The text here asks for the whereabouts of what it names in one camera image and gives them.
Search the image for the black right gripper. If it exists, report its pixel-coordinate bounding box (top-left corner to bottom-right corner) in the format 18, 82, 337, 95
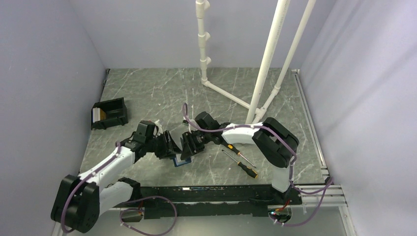
180, 130, 211, 160

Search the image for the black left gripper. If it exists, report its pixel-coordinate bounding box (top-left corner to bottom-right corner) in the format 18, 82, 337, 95
146, 130, 182, 159

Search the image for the dark blue card holder wallet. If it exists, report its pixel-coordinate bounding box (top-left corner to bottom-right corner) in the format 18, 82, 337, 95
172, 157, 192, 167

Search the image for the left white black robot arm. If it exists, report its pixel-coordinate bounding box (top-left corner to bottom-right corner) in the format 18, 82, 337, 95
51, 120, 182, 234

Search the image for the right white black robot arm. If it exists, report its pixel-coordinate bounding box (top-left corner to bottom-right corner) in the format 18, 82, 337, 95
180, 112, 299, 204

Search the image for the black card storage box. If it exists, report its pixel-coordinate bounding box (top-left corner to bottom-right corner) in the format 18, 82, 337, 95
90, 97, 128, 130

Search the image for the upper yellow black screwdriver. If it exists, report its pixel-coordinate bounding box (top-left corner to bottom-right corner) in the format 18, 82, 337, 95
226, 144, 257, 168

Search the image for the yellow black screwdriver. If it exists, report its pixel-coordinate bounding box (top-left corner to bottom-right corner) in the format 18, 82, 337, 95
221, 149, 258, 178
226, 144, 257, 168

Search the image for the lower yellow black screwdriver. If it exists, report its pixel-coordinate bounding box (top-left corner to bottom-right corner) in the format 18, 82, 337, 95
221, 149, 258, 178

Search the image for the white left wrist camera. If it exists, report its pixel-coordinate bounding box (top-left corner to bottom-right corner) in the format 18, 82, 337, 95
154, 119, 163, 136

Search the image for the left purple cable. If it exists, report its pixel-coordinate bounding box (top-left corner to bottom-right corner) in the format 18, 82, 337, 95
60, 141, 178, 236

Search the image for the white PVC pipe frame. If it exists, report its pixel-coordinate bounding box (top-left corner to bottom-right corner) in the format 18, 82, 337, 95
195, 0, 316, 124

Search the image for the aluminium extrusion rail frame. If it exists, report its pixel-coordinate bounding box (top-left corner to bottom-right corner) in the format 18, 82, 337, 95
52, 69, 358, 236

